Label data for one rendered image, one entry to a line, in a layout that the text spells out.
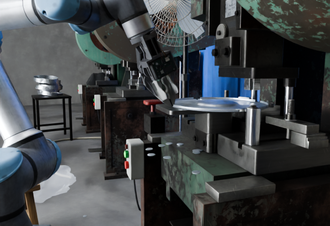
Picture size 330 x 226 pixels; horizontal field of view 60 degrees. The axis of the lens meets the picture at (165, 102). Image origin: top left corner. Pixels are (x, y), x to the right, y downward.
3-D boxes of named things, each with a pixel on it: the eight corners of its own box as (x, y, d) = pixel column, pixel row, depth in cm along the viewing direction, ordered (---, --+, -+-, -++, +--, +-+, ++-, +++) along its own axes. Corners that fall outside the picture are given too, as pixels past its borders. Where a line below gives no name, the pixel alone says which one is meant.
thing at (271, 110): (253, 122, 81) (254, 106, 81) (226, 114, 95) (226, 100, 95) (279, 120, 84) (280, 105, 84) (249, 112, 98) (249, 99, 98)
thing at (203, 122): (170, 159, 75) (170, 108, 73) (154, 146, 88) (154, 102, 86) (251, 151, 83) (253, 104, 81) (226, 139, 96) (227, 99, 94)
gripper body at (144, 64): (154, 84, 71) (134, 38, 68) (145, 82, 79) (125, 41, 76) (180, 70, 73) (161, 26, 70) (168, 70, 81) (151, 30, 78)
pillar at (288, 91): (287, 121, 83) (289, 72, 81) (281, 120, 85) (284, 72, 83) (293, 121, 83) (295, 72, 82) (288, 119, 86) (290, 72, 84)
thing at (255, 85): (251, 90, 86) (251, 77, 85) (241, 89, 90) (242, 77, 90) (260, 90, 87) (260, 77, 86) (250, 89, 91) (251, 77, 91)
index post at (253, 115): (250, 146, 68) (252, 106, 67) (243, 143, 71) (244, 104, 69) (260, 145, 69) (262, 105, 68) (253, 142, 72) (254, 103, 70)
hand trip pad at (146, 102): (146, 121, 110) (146, 101, 109) (142, 118, 116) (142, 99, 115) (163, 120, 113) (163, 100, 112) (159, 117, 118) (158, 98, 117)
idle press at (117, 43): (91, 193, 204) (83, -67, 183) (87, 153, 298) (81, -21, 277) (273, 170, 248) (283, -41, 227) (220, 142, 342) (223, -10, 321)
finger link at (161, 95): (169, 113, 75) (154, 82, 73) (161, 110, 81) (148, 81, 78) (178, 108, 76) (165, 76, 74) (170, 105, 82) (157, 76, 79)
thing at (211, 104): (156, 100, 94) (156, 98, 94) (233, 98, 104) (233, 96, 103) (192, 114, 67) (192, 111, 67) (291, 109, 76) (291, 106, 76)
